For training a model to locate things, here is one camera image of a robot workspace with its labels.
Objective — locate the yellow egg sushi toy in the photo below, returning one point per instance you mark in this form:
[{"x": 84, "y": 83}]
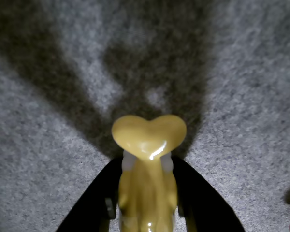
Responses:
[{"x": 147, "y": 183}]

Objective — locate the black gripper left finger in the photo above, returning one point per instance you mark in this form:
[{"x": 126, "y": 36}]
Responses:
[{"x": 94, "y": 207}]

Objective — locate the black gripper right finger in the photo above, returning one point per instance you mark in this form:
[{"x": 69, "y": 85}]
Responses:
[{"x": 200, "y": 207}]

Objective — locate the grey carpet tile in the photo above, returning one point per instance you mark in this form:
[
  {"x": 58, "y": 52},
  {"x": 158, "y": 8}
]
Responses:
[{"x": 26, "y": 145}]

